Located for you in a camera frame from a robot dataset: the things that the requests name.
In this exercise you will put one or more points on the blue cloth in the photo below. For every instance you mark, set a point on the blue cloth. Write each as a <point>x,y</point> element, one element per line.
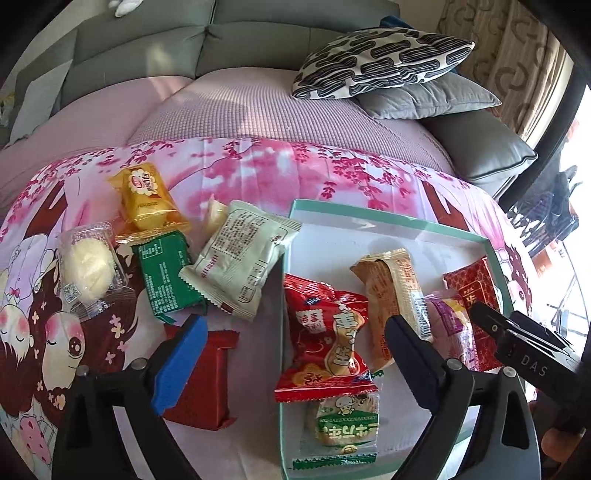
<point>392,23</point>

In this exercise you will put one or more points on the purple snack packet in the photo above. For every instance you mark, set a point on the purple snack packet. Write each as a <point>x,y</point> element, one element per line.
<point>450,323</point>

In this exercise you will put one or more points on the small jelly cup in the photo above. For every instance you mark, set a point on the small jelly cup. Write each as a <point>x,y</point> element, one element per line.
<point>214,217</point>

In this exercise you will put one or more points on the cream and orange snack packet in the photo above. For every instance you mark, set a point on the cream and orange snack packet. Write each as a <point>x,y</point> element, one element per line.
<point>392,295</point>

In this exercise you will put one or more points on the cream white snack packet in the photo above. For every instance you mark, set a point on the cream white snack packet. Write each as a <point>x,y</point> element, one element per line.
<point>244,258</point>

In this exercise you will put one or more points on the pale grey pillow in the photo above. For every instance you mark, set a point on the pale grey pillow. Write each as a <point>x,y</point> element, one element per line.
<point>41,101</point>

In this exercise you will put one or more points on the green and white cracker packet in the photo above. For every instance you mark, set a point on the green and white cracker packet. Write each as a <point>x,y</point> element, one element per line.
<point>346,429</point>

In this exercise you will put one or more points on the pink sofa cover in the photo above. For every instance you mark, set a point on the pink sofa cover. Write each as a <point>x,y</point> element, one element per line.
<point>92,120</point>
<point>254,106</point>

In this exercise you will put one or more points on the white box with teal rim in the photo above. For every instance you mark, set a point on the white box with teal rim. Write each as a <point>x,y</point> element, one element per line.
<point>369,230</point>

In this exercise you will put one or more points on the green biscuit packet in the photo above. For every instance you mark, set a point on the green biscuit packet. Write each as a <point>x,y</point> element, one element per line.
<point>166,277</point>

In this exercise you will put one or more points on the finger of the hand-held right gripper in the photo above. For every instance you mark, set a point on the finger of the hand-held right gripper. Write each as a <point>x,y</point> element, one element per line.
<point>540,330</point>
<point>487,318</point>

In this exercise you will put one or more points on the beige patterned curtain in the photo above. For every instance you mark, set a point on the beige patterned curtain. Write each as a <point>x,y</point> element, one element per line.
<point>508,69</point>

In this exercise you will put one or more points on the black metal rack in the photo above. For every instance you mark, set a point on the black metal rack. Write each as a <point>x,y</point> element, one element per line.
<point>549,207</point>

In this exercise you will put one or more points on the dark red patterned packet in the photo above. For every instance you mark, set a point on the dark red patterned packet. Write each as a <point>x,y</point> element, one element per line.
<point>475,286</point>

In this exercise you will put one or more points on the grey sofa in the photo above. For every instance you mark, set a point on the grey sofa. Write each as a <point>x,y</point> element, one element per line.
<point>258,41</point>

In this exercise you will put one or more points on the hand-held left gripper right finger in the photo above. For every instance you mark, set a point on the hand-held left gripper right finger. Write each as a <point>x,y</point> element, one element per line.
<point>415,364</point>

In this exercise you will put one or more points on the black and white patterned pillow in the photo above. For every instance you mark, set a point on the black and white patterned pillow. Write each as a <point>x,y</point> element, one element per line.
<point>383,60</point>

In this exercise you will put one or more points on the red peanut packet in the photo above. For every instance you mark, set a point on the red peanut packet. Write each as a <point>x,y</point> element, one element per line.
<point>323,332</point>

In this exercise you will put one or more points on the dark door frame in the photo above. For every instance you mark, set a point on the dark door frame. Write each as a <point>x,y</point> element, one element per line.
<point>554,138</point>

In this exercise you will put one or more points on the grey quilted pillow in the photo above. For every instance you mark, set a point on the grey quilted pillow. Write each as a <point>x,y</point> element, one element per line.
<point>429,99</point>

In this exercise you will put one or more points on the yellow cake packet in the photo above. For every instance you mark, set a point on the yellow cake packet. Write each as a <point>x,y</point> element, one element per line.
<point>143,198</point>

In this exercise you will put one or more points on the plain red snack packet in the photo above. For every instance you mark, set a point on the plain red snack packet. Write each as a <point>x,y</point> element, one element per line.
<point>207,383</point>

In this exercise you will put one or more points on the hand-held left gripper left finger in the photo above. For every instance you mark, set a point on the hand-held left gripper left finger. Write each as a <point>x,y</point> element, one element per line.
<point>180,364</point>

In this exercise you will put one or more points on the pink printed cartoon blanket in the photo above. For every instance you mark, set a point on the pink printed cartoon blanket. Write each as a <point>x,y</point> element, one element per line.
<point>258,184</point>

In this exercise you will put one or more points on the white plush toy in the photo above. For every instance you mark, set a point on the white plush toy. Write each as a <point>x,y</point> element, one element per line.
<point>124,7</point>

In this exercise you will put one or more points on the clear packet with white bun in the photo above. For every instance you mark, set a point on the clear packet with white bun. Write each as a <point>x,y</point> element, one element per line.
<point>90,270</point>

